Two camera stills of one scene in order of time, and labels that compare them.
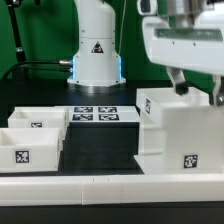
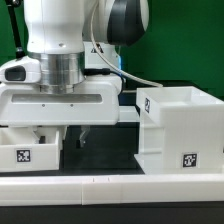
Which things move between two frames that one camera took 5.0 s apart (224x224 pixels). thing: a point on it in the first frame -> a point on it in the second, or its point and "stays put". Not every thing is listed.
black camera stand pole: x=17 y=73 stays put
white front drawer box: x=30 y=150 stays put
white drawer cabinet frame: x=179 y=134 stays put
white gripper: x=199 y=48 -> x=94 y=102
